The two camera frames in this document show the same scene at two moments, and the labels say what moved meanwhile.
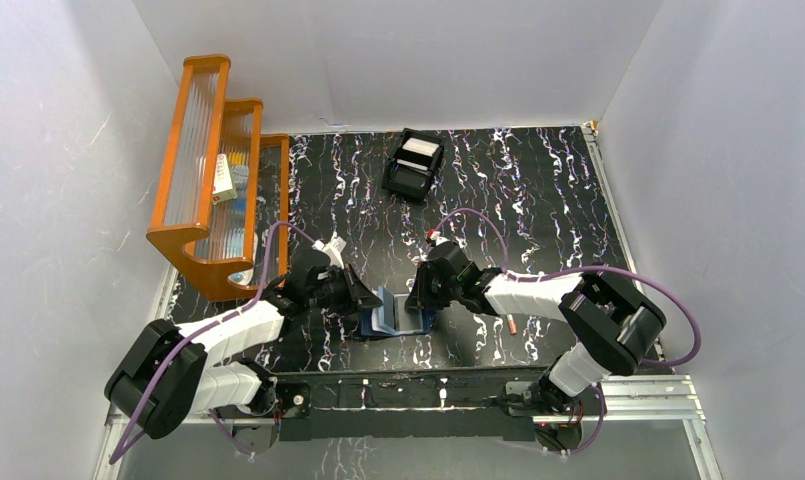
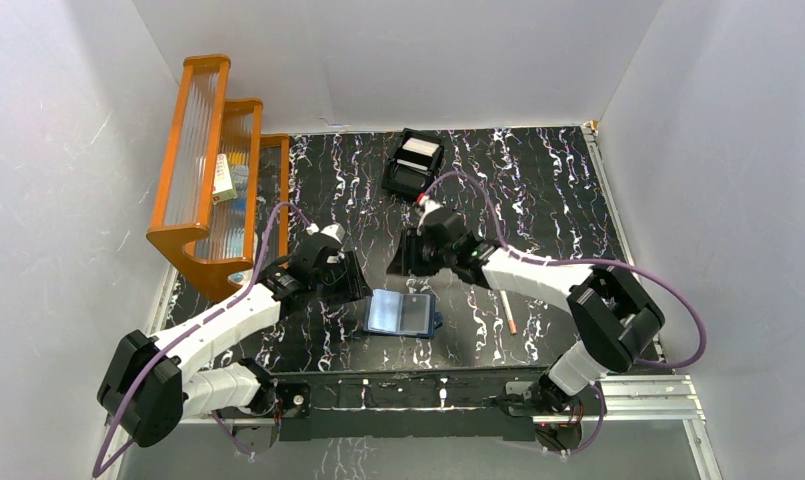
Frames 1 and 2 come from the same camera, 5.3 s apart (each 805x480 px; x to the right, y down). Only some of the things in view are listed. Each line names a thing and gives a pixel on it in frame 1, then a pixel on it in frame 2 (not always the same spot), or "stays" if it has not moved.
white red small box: (223, 190) stays
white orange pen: (512, 325) stays
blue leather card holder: (392, 318) stays
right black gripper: (420, 297) to (403, 262)
